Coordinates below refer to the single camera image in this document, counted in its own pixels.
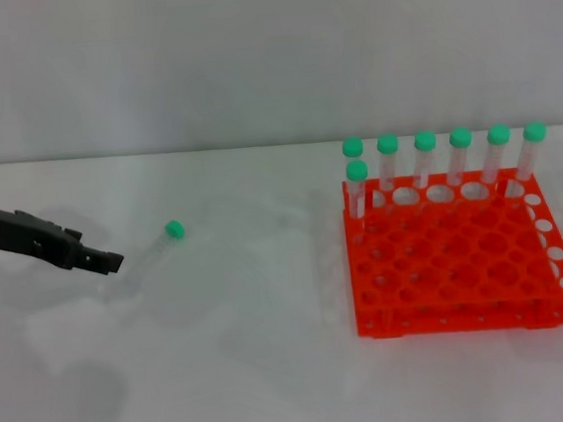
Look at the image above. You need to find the green capped clear test tube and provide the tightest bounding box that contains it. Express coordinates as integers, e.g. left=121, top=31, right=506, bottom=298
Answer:
left=504, top=120, right=554, bottom=198
left=341, top=135, right=367, bottom=186
left=345, top=159, right=376, bottom=245
left=373, top=132, right=406, bottom=212
left=475, top=122, right=516, bottom=188
left=91, top=218, right=193, bottom=298
left=408, top=128, right=442, bottom=192
left=441, top=125, right=478, bottom=189

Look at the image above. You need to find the orange plastic test tube rack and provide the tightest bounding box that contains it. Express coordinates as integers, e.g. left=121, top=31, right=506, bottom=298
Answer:
left=339, top=159, right=563, bottom=349

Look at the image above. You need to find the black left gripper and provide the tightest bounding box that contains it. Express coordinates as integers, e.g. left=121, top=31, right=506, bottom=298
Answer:
left=0, top=194, right=127, bottom=287

